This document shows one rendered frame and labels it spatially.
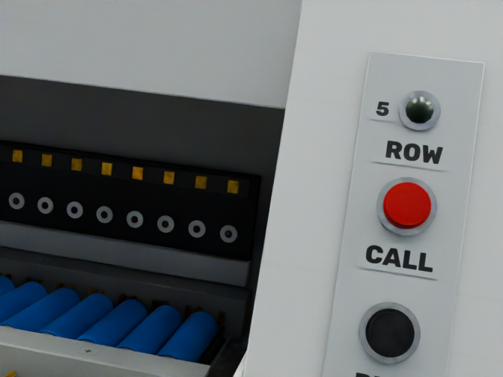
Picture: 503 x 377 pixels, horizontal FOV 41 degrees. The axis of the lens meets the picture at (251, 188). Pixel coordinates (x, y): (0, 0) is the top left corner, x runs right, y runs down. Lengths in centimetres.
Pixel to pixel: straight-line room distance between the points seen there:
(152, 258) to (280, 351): 20
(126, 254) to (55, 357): 14
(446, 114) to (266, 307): 9
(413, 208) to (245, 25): 9
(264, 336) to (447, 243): 7
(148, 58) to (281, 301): 11
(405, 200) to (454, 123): 3
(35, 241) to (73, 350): 16
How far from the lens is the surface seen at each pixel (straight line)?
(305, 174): 24
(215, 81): 26
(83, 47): 28
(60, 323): 35
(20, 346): 32
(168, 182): 42
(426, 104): 24
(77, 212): 45
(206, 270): 42
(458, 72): 25
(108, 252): 44
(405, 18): 26
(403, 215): 23
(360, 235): 23
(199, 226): 42
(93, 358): 31
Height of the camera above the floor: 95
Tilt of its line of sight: 7 degrees up
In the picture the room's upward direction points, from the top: 9 degrees clockwise
